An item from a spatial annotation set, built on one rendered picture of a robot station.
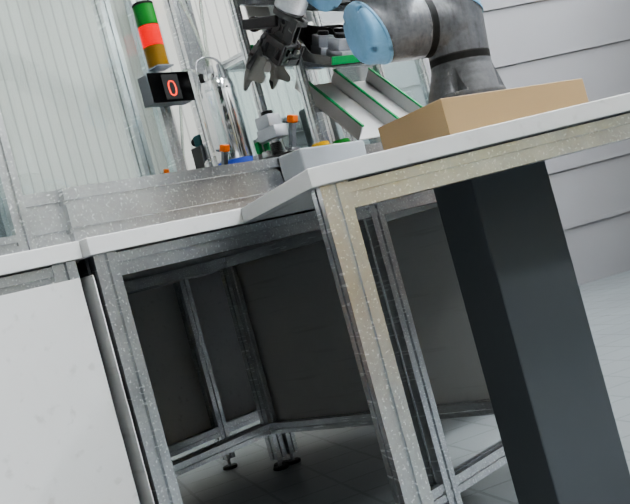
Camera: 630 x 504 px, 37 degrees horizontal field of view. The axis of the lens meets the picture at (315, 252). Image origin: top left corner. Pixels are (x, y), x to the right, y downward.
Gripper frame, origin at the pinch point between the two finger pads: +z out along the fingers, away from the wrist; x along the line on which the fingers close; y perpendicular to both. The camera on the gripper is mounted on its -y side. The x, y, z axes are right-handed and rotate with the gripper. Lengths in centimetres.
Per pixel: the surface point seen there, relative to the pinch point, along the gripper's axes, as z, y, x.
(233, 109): 43, -60, 60
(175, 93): 5.1, -7.1, -18.5
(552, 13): 66, -201, 535
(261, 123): 6.6, 6.8, -2.2
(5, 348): 14, 50, -92
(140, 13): -7.7, -22.4, -21.3
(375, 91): 4.6, -0.5, 48.7
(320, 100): 4.1, 2.7, 22.0
